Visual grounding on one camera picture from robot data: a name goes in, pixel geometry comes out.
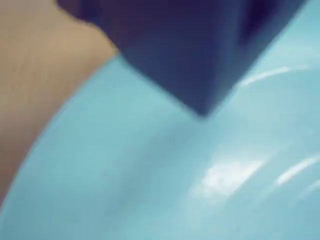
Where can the light blue plate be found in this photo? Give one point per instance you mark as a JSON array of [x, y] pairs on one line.
[[160, 175]]

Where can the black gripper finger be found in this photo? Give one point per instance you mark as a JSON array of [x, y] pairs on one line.
[[180, 50]]

